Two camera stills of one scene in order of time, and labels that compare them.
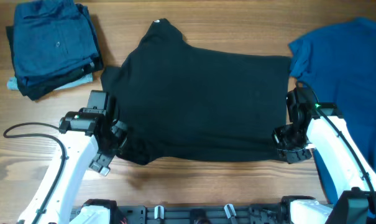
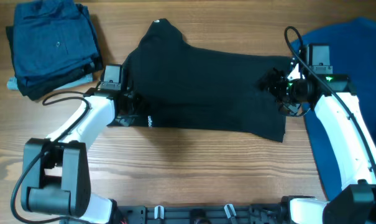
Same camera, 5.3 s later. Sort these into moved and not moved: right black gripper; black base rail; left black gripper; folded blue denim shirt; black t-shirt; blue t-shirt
Moved: black t-shirt; left black gripper; right black gripper
Not moved: blue t-shirt; black base rail; folded blue denim shirt
